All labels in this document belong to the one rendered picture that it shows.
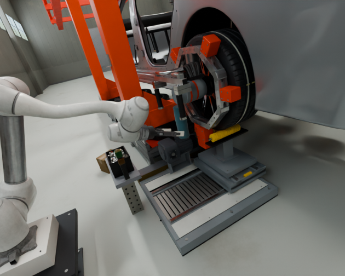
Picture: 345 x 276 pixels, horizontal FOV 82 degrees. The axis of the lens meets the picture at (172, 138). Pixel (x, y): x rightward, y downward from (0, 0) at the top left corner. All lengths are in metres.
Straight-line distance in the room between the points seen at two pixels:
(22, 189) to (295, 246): 1.55
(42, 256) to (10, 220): 0.23
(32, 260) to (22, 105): 0.73
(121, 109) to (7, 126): 0.58
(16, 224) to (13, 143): 0.40
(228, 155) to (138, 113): 1.01
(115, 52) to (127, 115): 0.82
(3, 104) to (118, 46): 0.89
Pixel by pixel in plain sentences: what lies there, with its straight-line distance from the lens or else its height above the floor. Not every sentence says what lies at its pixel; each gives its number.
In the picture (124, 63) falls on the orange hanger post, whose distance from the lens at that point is 1.65.
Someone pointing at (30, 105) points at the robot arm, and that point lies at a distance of 1.03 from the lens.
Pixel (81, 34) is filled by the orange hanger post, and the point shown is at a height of 1.54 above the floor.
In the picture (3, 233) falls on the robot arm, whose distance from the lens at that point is 1.28.
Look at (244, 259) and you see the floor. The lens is 1.38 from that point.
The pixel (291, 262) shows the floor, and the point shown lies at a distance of 1.41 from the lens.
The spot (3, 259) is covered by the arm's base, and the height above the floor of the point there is 0.42.
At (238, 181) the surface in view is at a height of 0.16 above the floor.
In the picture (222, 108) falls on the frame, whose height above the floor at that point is 0.76.
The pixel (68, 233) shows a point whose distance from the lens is 1.43.
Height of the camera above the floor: 1.17
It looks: 25 degrees down
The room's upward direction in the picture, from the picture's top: 13 degrees counter-clockwise
